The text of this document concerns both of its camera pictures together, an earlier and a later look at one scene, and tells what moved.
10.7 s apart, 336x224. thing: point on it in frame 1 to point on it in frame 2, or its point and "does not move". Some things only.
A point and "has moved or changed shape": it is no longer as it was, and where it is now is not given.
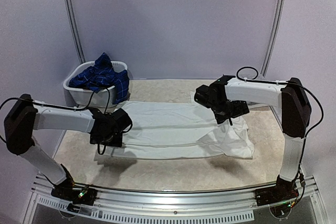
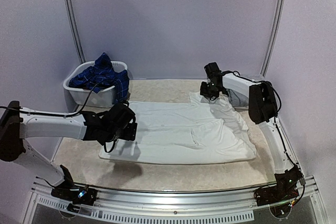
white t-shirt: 177,129 has moved or changed shape
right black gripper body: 223,115 to 206,91
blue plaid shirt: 102,75 does not move
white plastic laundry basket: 88,98 does not move
